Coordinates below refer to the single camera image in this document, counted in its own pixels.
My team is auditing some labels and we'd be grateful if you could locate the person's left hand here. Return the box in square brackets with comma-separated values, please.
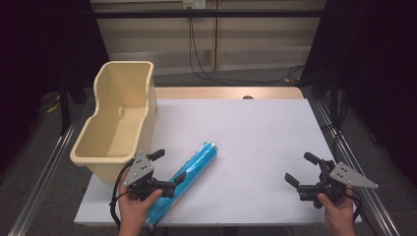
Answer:
[117, 172, 163, 228]

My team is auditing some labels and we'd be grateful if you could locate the white wall socket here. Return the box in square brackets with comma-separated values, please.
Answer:
[182, 0, 208, 10]

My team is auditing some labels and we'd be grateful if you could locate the black floor cable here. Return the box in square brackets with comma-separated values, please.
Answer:
[187, 8, 307, 86]

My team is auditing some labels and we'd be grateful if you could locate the blue plastic wrap roll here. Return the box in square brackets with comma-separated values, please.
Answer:
[145, 141, 219, 229]

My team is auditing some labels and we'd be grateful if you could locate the black metal stand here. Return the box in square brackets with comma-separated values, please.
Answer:
[328, 70, 340, 130]
[58, 73, 72, 138]

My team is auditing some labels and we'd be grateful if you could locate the person's right hand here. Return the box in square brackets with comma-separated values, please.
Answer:
[317, 188, 356, 231]

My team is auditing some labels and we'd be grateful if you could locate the black curtain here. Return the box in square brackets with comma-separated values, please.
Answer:
[300, 0, 417, 180]
[0, 0, 101, 176]

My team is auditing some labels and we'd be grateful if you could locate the black horizontal frame bar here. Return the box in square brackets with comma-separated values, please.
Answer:
[91, 9, 327, 20]

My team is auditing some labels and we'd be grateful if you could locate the cream plastic bin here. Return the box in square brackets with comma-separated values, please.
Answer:
[69, 60, 159, 183]

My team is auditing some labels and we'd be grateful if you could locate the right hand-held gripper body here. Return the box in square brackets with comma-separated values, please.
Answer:
[298, 158, 380, 209]

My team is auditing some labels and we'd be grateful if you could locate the metal floor rail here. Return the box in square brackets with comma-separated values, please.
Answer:
[7, 107, 84, 236]
[314, 97, 402, 236]

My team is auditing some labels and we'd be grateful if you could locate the white table mat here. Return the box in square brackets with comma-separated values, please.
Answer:
[73, 97, 362, 228]

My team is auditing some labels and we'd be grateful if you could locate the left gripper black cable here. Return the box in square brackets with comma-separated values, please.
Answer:
[109, 159, 136, 231]

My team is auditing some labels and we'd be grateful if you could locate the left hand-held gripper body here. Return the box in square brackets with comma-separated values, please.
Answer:
[122, 150, 159, 202]

